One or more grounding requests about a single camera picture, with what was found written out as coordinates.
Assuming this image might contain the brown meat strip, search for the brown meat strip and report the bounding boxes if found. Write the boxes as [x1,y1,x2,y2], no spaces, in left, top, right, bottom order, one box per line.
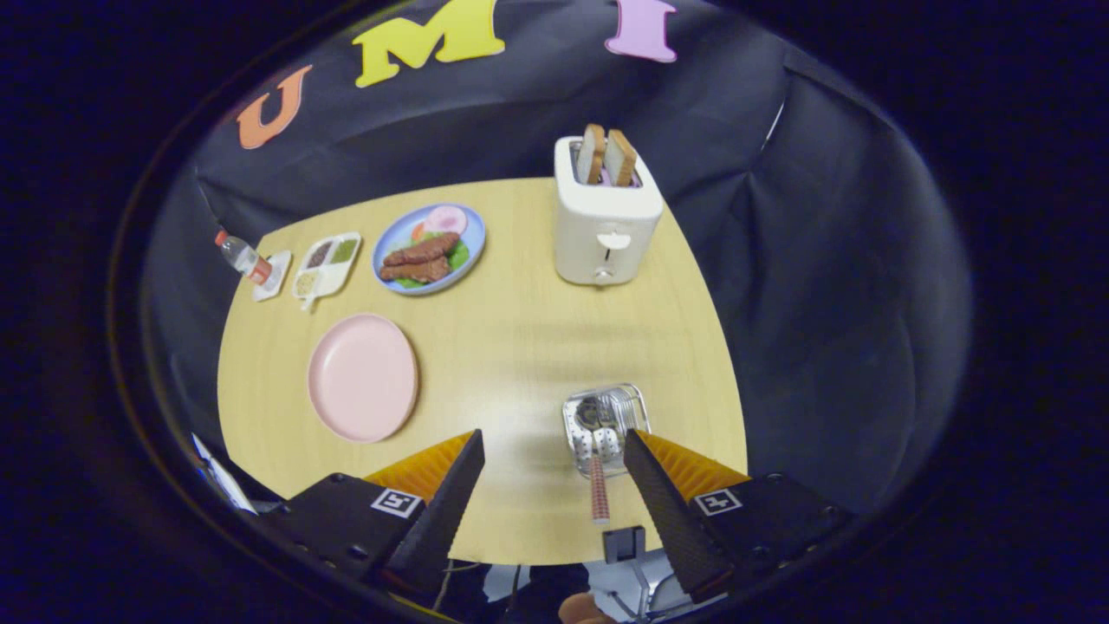
[383,232,462,267]
[379,256,451,284]

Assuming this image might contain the small black bracket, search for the small black bracket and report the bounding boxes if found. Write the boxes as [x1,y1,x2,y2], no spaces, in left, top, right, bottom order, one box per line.
[601,525,647,564]

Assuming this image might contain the clear water bottle red cap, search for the clear water bottle red cap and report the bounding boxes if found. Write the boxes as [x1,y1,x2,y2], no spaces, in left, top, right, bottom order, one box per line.
[215,230,274,287]

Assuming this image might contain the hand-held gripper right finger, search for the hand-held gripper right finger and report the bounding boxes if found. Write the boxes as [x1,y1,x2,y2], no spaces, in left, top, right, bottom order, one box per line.
[622,427,854,606]

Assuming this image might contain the pink round plate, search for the pink round plate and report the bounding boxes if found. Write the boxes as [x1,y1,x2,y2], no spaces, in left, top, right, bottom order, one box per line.
[308,313,420,445]

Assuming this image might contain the blue food plate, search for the blue food plate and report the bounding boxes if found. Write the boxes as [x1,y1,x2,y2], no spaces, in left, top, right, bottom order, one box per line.
[372,203,487,297]

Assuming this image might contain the cream white toaster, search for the cream white toaster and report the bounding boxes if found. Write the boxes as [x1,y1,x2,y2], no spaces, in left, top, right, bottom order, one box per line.
[554,134,665,288]

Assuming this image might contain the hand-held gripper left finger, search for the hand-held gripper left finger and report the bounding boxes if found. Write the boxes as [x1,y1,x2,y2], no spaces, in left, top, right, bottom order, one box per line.
[258,427,488,599]

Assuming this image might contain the fork with red checked handle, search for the fork with red checked handle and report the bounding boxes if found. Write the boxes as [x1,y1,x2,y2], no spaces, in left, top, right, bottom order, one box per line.
[587,425,623,526]

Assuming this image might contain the white square coaster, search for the white square coaster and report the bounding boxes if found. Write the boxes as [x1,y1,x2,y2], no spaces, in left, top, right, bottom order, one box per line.
[252,250,294,302]

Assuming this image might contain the clear ribbed glass holder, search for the clear ribbed glass holder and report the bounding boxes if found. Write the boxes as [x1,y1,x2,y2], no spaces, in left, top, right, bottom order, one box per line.
[561,383,652,479]

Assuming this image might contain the pink ham slice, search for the pink ham slice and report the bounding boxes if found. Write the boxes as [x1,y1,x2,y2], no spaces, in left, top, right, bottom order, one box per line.
[422,205,469,237]

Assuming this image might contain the white divided tray with beans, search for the white divided tray with beans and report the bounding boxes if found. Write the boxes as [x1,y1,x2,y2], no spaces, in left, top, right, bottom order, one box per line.
[291,231,363,313]

